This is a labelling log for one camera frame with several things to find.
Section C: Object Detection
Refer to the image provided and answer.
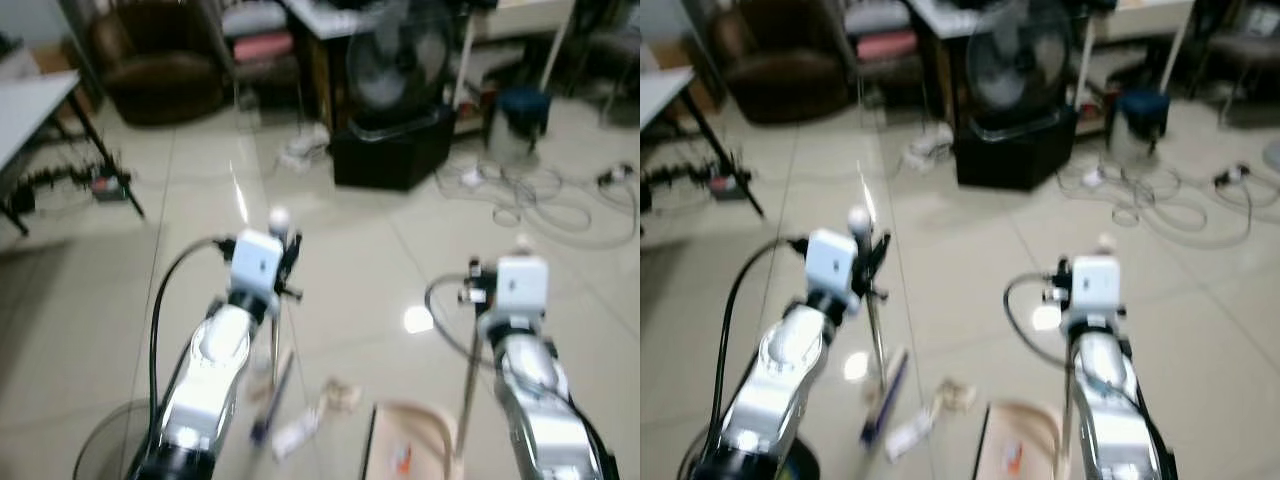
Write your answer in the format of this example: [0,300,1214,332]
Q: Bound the brown leather armchair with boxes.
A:
[712,0,861,127]
[88,0,237,128]

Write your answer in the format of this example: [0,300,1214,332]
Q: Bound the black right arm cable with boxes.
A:
[1003,274,1071,371]
[424,275,493,369]

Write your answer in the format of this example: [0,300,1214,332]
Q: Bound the black round floor fan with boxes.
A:
[344,3,457,129]
[964,2,1077,133]

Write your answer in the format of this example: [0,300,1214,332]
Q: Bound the chair with pink cushion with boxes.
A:
[845,0,926,105]
[220,0,303,105]

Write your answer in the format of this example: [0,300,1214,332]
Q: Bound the broom with white-tipped handle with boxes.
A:
[846,204,912,447]
[248,206,300,447]

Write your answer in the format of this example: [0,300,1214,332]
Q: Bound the dark wooden desk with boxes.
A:
[283,0,576,136]
[905,0,1196,136]

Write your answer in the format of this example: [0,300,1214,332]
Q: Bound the beige long-handled dustpan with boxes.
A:
[974,231,1118,480]
[361,233,534,480]

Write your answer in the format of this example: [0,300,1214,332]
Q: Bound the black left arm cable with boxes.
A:
[146,237,237,466]
[712,237,809,466]

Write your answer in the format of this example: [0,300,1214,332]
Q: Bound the black box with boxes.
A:
[953,106,1080,193]
[331,104,459,193]

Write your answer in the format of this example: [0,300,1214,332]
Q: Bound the steel bin with blue lid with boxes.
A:
[484,87,550,168]
[1108,88,1173,168]

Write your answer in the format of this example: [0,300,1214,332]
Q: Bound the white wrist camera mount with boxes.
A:
[494,256,552,318]
[1072,254,1124,318]
[229,229,285,297]
[804,227,860,297]

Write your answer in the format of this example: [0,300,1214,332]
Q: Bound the white flat paper scrap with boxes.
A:
[884,410,939,463]
[271,410,323,462]

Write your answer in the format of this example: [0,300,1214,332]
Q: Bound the dark office chair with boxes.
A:
[568,0,641,106]
[1190,0,1280,111]

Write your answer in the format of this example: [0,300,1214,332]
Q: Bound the coiled grey floor cable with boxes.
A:
[436,160,639,251]
[1058,160,1256,251]

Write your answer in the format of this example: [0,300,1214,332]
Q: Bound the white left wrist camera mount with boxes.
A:
[804,227,860,297]
[229,229,285,297]

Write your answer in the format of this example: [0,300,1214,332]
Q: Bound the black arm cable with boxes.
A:
[424,275,493,369]
[712,237,809,466]
[1003,274,1071,371]
[146,237,237,466]

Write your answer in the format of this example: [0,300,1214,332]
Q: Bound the white folding table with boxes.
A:
[640,66,767,221]
[0,69,147,239]

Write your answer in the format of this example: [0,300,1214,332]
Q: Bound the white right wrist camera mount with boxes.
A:
[494,256,552,318]
[1072,254,1124,318]

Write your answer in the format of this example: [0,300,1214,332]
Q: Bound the crumpled beige paper scrap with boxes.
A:
[318,378,363,417]
[935,377,979,415]

